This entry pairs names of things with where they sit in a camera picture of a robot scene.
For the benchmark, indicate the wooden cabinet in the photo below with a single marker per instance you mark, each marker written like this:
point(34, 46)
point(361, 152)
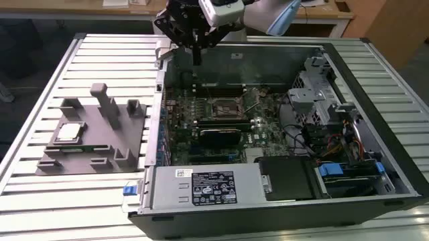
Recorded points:
point(395, 30)

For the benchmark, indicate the black graphics card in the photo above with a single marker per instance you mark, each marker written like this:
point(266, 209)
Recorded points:
point(219, 138)

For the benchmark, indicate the green motherboard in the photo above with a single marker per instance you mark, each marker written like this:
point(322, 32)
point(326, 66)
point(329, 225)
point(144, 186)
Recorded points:
point(272, 146)

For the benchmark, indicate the grey parts rack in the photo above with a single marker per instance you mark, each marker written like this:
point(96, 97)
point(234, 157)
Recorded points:
point(100, 130)

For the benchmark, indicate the white paper sheet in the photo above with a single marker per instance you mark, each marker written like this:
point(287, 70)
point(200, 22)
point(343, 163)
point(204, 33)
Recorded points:
point(115, 3)

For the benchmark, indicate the blue disk carrier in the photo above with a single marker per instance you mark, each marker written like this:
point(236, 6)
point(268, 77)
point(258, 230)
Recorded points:
point(330, 170)

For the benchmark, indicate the metal locking lever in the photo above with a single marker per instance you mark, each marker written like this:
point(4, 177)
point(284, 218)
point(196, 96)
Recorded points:
point(251, 106)
point(208, 93)

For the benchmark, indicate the black office chair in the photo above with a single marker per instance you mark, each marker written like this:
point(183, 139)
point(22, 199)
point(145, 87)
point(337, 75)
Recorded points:
point(20, 45)

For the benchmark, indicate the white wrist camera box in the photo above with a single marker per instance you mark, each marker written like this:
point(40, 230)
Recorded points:
point(224, 13)

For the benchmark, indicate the blue case latch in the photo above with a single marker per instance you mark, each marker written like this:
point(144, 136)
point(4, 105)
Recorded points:
point(129, 190)

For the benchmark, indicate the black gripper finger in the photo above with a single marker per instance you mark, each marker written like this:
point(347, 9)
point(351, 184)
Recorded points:
point(214, 39)
point(167, 27)

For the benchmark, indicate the CPU socket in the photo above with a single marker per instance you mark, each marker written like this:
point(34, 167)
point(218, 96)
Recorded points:
point(220, 111)

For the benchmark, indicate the grey metal case bracket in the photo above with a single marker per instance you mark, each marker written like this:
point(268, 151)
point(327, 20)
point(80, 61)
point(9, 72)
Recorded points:
point(164, 50)

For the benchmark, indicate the metal drive cage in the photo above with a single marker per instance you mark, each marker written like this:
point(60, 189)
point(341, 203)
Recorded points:
point(307, 98)

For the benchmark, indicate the small black phone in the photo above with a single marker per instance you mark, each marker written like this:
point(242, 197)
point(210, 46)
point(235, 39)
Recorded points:
point(342, 6)

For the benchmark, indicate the small blue clip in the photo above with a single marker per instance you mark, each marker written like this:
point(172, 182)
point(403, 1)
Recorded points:
point(379, 167)

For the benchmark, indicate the wooden desk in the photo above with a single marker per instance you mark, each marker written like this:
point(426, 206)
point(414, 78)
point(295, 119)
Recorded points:
point(320, 13)

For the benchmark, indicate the silver chipset heat sink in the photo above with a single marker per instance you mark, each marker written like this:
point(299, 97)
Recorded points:
point(254, 154)

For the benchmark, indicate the silver power supply unit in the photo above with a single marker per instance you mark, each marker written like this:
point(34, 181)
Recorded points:
point(167, 185)

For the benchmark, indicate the black PC case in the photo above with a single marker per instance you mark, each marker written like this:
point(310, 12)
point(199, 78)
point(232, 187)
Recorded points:
point(267, 226)

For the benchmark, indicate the silver CPU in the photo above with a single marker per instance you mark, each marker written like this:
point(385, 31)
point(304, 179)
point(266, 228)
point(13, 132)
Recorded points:
point(69, 131)

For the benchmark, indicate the green RAM stick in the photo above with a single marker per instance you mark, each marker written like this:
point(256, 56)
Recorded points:
point(87, 148)

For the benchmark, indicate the white case sticker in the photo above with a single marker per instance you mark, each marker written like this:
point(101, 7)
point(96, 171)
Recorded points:
point(236, 55)

